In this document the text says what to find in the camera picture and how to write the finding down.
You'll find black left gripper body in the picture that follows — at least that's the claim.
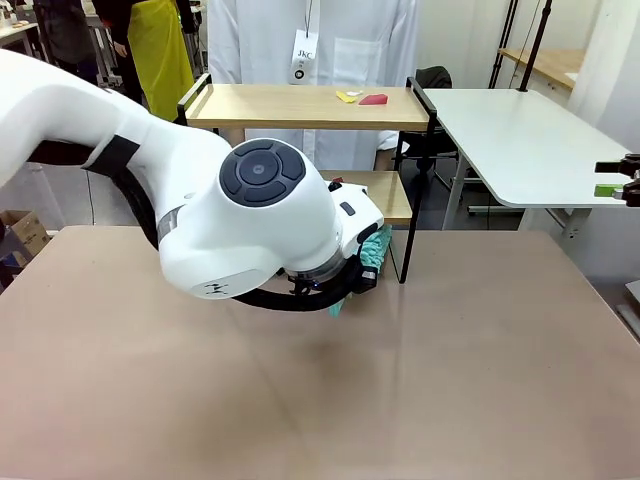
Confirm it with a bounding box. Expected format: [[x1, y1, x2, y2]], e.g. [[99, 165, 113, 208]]
[[347, 257, 382, 297]]

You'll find teal microfibre duster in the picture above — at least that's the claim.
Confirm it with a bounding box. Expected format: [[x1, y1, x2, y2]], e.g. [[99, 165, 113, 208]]
[[327, 223, 395, 319]]

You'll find white folding table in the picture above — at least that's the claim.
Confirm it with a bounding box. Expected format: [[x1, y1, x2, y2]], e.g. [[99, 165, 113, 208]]
[[422, 88, 637, 246]]

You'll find light wooden table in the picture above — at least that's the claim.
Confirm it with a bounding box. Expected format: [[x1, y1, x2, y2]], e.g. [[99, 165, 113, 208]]
[[498, 47, 587, 91]]

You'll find black pole stand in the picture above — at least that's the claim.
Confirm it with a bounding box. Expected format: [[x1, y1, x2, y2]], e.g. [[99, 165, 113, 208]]
[[518, 0, 554, 92]]

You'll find black tripod stand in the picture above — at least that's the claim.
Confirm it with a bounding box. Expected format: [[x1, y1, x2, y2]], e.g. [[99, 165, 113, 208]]
[[489, 0, 520, 90]]

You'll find black backpack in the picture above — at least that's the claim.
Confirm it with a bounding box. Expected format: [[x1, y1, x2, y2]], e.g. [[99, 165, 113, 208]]
[[414, 65, 454, 92]]

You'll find person in white shirt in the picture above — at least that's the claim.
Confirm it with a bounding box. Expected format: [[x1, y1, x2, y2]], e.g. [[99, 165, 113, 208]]
[[207, 0, 421, 171]]

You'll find white name badge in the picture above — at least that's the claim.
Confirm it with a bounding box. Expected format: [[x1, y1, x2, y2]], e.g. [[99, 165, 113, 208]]
[[288, 28, 320, 85]]

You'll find person in yellow apron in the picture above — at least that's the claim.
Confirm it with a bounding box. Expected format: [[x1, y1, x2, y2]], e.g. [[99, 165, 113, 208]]
[[92, 0, 201, 124]]

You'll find brown cardboard box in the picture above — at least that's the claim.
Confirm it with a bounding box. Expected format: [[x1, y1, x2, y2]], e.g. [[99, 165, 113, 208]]
[[0, 209, 52, 269]]

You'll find person in dark clothes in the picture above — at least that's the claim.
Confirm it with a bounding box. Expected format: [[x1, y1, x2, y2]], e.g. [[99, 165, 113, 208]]
[[32, 0, 100, 84]]

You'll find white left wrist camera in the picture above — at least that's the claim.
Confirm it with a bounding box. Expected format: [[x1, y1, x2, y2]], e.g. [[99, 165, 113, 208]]
[[327, 180, 371, 199]]

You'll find two-tier wooden black-frame shelf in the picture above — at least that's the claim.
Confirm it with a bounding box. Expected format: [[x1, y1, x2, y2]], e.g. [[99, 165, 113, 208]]
[[177, 72, 441, 285]]

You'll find black left arm cable sleeve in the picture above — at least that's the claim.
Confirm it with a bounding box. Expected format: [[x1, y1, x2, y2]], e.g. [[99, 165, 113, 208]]
[[27, 134, 364, 315]]

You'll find black lanyard cord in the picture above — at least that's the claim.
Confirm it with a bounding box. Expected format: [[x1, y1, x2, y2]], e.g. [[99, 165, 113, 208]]
[[303, 0, 321, 39]]

